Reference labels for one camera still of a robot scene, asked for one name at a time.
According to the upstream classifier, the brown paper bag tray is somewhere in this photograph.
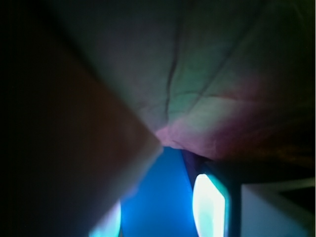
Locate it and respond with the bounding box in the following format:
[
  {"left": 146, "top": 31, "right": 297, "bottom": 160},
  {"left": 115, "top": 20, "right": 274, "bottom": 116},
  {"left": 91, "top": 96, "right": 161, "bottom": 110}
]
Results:
[{"left": 0, "top": 0, "right": 316, "bottom": 237}]

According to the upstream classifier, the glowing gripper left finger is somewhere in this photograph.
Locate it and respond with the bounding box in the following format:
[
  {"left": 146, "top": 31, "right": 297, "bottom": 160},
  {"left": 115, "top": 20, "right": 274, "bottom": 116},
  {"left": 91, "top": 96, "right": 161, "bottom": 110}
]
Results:
[{"left": 88, "top": 200, "right": 121, "bottom": 237}]

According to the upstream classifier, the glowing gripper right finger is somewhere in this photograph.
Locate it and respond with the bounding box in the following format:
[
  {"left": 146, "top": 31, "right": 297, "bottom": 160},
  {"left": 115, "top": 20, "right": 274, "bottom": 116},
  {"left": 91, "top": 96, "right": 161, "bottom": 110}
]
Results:
[{"left": 192, "top": 163, "right": 241, "bottom": 237}]

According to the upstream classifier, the blue rectangular block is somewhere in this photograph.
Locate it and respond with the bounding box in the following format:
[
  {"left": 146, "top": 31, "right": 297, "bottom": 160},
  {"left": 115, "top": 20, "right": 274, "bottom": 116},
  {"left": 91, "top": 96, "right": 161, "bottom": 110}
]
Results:
[{"left": 121, "top": 147, "right": 198, "bottom": 237}]

